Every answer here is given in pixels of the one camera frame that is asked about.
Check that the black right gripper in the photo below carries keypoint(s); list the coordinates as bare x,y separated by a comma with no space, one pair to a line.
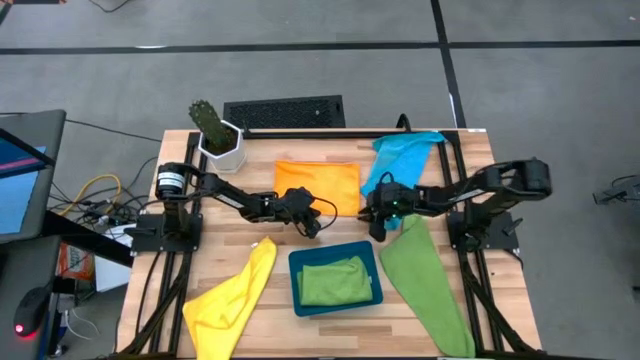
392,197

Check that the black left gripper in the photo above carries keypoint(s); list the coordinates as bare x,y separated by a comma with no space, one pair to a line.
295,205

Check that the teal plastic bin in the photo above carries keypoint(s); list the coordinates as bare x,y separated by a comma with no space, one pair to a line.
300,250

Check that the orange microfiber towel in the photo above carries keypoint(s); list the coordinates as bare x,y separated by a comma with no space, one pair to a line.
315,182

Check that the green microfiber towel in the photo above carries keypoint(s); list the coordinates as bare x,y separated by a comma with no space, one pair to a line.
335,282
425,290

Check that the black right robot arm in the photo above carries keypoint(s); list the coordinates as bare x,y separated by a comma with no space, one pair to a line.
520,180

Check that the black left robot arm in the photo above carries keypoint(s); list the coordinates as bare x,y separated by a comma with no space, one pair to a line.
170,182

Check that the blue microfiber towel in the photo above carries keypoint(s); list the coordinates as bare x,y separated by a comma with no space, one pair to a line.
405,155

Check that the yellow microfiber towel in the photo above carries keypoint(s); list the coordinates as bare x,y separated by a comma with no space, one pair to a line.
225,310

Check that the white hexagonal plant pot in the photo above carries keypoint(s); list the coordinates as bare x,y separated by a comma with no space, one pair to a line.
230,160

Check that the black keyboard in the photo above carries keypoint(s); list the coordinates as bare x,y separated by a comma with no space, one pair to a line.
285,112

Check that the orange printed bag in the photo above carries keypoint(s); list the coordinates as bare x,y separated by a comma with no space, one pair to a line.
75,262

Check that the computer monitor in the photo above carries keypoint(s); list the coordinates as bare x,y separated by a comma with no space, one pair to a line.
20,200

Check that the black computer mouse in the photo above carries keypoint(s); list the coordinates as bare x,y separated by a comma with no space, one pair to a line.
31,310

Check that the black desk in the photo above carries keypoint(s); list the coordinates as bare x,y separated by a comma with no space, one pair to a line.
15,270

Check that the black aluminium table frame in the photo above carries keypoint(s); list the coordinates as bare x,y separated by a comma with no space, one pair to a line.
320,134

